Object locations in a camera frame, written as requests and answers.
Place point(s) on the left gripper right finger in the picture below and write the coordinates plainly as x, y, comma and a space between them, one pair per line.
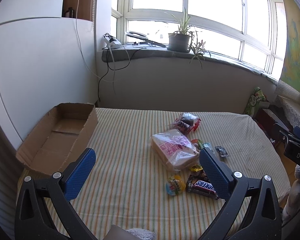
262, 219

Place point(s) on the striped tablecloth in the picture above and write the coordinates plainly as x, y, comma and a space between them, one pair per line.
126, 187

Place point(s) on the small hanging plant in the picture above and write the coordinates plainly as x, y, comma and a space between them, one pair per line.
197, 47

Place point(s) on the round yellow blue candy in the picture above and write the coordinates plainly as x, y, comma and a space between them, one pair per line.
175, 185

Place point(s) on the teal mint ring candy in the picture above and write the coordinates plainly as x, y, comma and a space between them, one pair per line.
207, 146

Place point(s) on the colourful wall map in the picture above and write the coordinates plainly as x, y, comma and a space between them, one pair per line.
291, 66

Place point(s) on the green snack carton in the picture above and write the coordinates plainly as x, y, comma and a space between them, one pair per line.
256, 100

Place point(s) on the potted spider plant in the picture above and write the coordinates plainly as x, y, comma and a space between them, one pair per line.
181, 39

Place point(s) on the white power strip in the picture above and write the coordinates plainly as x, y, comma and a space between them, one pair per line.
111, 42

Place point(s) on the white refrigerator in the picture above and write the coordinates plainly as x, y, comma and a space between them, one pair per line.
47, 56

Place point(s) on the black device on windowsill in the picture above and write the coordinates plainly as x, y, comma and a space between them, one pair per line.
143, 37

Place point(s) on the bagged sliced bread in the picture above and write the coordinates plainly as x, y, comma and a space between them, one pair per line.
174, 149

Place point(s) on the Snickers bar English label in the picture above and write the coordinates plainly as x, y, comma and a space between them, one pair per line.
201, 187

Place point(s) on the red clear chocolate snack bag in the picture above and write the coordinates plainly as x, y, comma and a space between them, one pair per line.
186, 123

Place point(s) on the black patterned snack packet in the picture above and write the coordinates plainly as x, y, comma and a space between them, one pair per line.
221, 151

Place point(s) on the open cardboard box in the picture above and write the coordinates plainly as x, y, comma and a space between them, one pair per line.
59, 138

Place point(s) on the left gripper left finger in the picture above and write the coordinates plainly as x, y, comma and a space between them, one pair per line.
32, 218

